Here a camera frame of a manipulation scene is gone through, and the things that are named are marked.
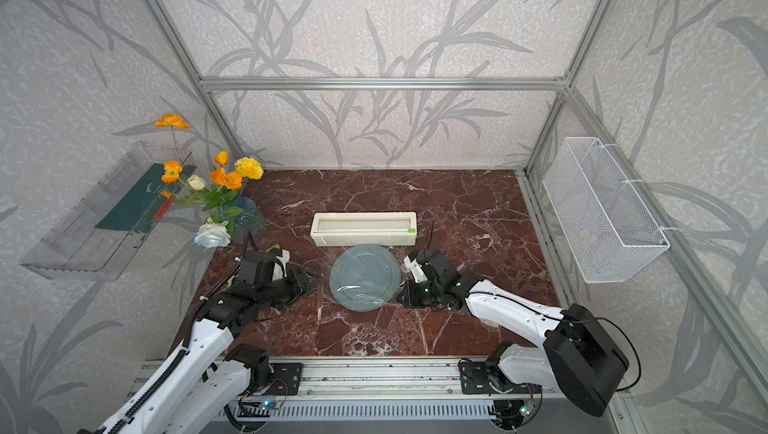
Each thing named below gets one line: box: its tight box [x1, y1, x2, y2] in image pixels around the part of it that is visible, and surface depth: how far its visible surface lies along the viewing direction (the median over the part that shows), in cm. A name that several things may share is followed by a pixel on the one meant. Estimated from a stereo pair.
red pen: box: [154, 196, 175, 220], surface depth 70 cm
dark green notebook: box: [95, 163, 197, 233], surface depth 69 cm
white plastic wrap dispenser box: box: [310, 212, 417, 247], surface depth 96 cm
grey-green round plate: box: [329, 244, 402, 313], surface depth 89 cm
